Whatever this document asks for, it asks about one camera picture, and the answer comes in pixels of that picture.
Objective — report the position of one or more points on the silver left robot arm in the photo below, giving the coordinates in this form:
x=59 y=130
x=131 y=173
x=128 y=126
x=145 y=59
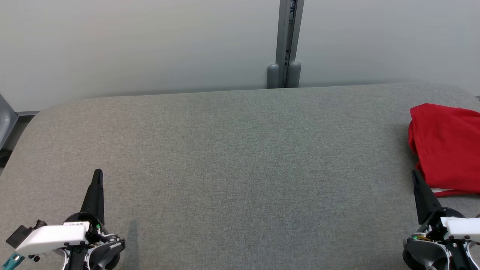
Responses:
x=105 y=251

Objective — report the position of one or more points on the red and white basketball jersey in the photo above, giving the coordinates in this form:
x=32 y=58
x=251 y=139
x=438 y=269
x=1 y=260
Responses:
x=450 y=142

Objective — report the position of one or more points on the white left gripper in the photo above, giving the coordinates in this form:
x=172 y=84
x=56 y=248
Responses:
x=52 y=236

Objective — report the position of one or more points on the teal left camera connector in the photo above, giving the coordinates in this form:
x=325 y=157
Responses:
x=13 y=259

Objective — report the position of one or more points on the grey metal post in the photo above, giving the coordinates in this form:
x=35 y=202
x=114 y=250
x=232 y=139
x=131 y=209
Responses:
x=282 y=30

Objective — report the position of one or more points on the grey cylinder post foot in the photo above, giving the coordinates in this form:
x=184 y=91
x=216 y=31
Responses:
x=294 y=75
x=273 y=77

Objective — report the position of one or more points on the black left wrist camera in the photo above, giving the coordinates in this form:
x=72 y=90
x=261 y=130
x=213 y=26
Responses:
x=18 y=236

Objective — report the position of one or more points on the grey skirting strip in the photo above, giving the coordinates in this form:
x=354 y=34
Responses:
x=28 y=113

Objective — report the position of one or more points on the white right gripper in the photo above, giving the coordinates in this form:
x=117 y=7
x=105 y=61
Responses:
x=465 y=227

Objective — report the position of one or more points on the grey curved plastic object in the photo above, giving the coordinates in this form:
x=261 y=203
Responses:
x=5 y=120

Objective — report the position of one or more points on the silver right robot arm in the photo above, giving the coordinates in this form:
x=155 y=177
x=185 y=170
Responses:
x=423 y=251

